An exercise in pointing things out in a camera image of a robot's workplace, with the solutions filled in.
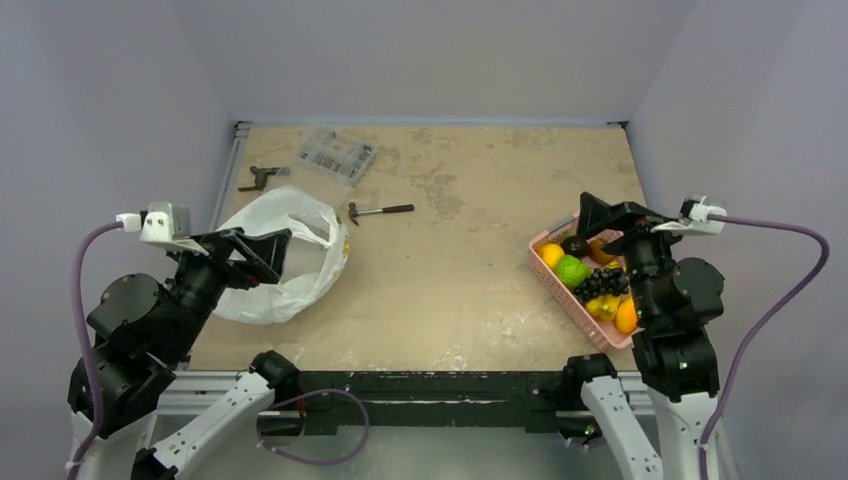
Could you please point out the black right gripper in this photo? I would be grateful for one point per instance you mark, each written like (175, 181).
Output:
(631, 216)

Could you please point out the small black handled hammer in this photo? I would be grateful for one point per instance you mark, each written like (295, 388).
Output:
(354, 212)

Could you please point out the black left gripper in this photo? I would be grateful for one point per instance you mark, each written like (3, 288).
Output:
(264, 254)

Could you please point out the dark purple fake fruit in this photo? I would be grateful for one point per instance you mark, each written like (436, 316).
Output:
(576, 246)

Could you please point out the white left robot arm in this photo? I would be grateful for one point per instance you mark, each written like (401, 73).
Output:
(132, 342)

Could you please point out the pink plastic basket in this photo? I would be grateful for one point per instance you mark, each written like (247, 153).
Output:
(602, 334)

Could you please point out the white plastic bag lemon print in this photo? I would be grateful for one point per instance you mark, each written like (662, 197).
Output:
(315, 257)

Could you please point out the clear plastic screw box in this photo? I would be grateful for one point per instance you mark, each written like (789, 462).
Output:
(328, 163)

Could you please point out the dark metal clamp tool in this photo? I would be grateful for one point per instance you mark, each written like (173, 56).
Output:
(261, 176)

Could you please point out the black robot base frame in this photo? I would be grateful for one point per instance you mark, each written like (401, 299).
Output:
(533, 401)

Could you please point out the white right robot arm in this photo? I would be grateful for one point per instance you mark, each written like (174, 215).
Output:
(674, 300)

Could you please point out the brown fake kiwi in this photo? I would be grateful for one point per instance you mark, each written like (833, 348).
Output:
(598, 254)

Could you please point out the black fake grapes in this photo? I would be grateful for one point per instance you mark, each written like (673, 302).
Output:
(601, 282)

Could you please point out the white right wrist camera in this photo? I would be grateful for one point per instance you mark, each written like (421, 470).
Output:
(694, 217)

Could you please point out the yellow fake lemon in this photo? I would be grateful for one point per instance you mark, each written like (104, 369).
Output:
(550, 254)

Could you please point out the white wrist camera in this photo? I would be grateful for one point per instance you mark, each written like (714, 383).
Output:
(164, 225)
(694, 217)

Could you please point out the green fake apple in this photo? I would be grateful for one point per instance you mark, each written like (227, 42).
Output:
(571, 271)

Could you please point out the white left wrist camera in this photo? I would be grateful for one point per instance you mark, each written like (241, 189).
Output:
(164, 225)

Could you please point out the orange fake fruit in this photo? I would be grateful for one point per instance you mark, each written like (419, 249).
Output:
(626, 319)

